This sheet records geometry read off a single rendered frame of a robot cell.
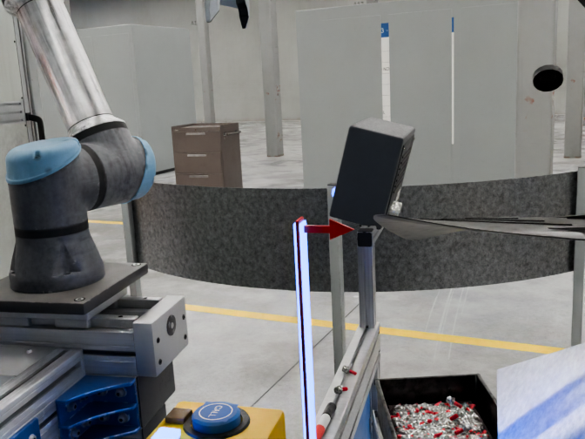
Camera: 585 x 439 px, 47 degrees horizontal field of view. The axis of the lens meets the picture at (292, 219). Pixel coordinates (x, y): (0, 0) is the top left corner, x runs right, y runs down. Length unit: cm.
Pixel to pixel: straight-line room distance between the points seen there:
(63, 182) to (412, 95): 590
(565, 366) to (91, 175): 76
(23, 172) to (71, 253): 14
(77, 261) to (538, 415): 72
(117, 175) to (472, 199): 162
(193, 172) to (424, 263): 528
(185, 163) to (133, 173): 640
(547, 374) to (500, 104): 595
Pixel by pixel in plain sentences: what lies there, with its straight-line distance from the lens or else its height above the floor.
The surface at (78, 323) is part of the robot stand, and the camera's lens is 112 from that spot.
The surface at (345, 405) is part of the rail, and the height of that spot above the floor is 86.
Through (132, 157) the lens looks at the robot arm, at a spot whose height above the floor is 123.
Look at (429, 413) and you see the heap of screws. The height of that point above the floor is 84.
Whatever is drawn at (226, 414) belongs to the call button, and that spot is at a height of 108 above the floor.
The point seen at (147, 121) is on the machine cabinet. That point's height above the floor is 84.
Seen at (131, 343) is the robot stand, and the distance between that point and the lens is 108.
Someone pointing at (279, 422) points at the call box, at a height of 107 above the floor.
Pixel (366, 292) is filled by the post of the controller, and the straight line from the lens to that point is 133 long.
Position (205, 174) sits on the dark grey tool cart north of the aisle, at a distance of 750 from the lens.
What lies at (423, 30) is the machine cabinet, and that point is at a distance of 681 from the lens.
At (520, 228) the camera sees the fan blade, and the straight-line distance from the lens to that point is 69.
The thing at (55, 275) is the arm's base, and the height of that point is 106.
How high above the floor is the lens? 135
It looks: 12 degrees down
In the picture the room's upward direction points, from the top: 3 degrees counter-clockwise
